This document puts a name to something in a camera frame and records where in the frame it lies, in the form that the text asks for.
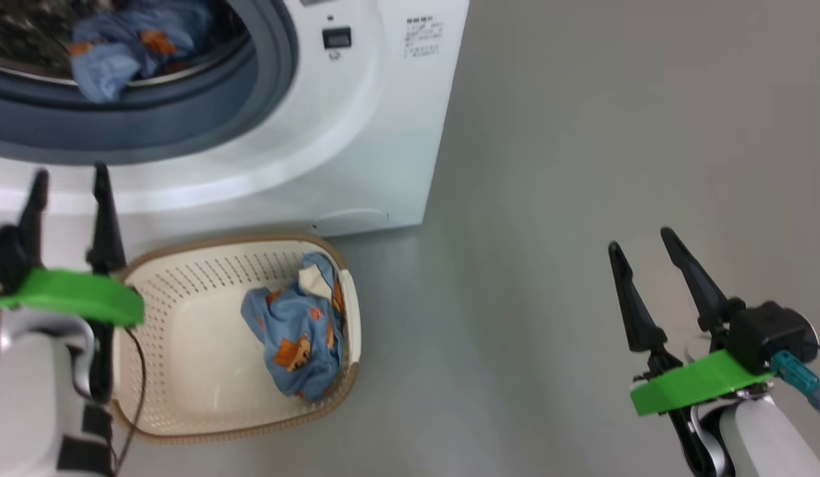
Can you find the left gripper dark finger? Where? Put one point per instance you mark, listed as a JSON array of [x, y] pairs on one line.
[[106, 225], [33, 218]]

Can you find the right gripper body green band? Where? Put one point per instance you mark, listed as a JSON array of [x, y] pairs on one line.
[[695, 381]]

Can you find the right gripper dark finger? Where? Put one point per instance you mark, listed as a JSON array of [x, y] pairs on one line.
[[698, 278], [638, 311]]

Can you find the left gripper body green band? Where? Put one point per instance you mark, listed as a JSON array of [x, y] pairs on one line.
[[71, 298]]

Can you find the blue bear-print garment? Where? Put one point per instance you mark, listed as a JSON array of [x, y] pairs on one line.
[[111, 59]]

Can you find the blue fox-print garment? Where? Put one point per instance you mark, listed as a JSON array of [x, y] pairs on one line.
[[297, 331]]

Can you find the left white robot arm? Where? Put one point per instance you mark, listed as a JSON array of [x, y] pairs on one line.
[[25, 397]]

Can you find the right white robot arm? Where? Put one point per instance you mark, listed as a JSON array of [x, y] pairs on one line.
[[761, 444]]

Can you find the cream perforated laundry basket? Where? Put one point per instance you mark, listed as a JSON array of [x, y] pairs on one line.
[[204, 358]]

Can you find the white front-load washing machine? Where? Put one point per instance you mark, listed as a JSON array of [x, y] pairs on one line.
[[356, 132]]

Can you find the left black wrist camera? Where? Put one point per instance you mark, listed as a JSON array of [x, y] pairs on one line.
[[2, 255]]

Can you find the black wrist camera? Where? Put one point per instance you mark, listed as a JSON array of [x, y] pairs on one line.
[[2, 255], [767, 331]]

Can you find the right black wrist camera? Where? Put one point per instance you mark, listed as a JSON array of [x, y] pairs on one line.
[[767, 331]]

